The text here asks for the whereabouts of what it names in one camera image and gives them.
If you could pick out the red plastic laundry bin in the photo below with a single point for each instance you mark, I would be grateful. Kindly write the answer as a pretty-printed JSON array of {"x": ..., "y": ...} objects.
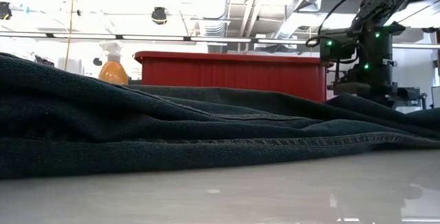
[{"x": 223, "y": 76}]

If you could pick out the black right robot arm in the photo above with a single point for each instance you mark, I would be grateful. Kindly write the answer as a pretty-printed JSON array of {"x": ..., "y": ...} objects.
[{"x": 376, "y": 52}]

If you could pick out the orange spray bottle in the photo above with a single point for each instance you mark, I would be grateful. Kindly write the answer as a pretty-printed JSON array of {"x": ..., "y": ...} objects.
[{"x": 113, "y": 73}]

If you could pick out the dark denim jeans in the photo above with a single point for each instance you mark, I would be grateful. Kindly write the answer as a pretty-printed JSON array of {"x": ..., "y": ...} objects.
[{"x": 137, "y": 141}]

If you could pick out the ribbed silver air duct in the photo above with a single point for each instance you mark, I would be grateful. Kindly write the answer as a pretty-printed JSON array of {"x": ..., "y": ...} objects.
[{"x": 211, "y": 7}]

